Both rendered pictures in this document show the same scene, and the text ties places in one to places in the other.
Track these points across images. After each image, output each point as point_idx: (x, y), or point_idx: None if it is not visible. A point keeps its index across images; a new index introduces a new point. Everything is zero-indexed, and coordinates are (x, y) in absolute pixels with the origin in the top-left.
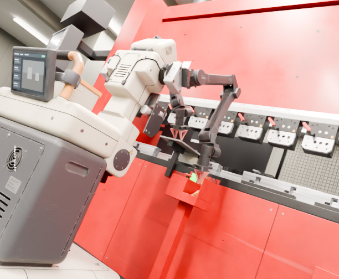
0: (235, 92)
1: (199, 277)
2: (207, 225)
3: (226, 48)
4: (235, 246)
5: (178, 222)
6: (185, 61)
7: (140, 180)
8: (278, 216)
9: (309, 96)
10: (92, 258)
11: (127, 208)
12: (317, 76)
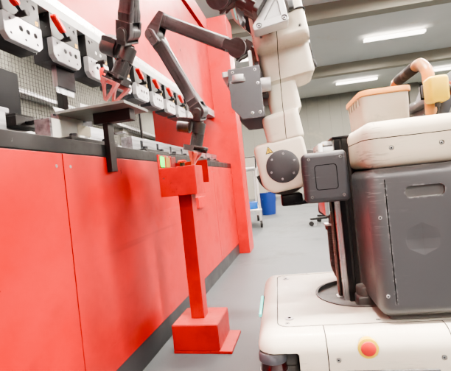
0: (168, 43)
1: (169, 263)
2: (159, 210)
3: None
4: (175, 214)
5: (197, 216)
6: None
7: (76, 199)
8: None
9: (143, 45)
10: (279, 283)
11: (80, 268)
12: (141, 21)
